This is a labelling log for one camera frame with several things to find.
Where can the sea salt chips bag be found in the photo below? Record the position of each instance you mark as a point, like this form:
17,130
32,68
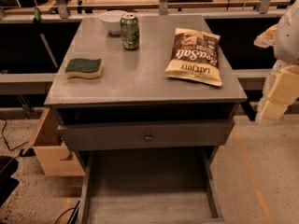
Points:
195,57

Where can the white ceramic bowl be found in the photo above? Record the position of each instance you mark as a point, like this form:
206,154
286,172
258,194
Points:
112,20

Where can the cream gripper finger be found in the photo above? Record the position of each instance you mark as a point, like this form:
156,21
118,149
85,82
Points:
280,90
266,39

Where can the grey open middle drawer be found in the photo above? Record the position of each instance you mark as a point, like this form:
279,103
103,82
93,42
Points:
149,186

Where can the black object at left edge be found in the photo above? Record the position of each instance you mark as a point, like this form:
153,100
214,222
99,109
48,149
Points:
8,167

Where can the green soda can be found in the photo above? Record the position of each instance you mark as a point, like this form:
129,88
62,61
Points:
130,31

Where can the wooden box on floor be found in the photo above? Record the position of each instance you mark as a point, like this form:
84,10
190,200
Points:
52,153

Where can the green yellow sponge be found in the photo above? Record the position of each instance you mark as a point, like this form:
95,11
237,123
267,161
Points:
84,68

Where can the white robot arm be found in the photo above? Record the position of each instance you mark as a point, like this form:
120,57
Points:
286,42

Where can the grey top drawer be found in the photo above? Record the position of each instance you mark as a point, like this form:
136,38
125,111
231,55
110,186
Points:
156,134

